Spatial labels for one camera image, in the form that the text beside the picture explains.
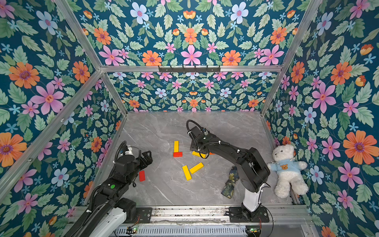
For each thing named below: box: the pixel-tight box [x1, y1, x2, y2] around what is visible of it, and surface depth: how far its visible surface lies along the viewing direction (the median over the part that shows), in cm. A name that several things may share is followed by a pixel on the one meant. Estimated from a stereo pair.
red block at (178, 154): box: [173, 151, 184, 158], surface depth 98 cm
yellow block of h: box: [173, 140, 180, 153], surface depth 100 cm
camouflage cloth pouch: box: [221, 165, 240, 199], surface depth 83 cm
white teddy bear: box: [266, 144, 309, 199], surface depth 82 cm
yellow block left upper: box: [182, 164, 192, 182], surface depth 89 cm
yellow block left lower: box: [189, 161, 205, 175], surface depth 92 cm
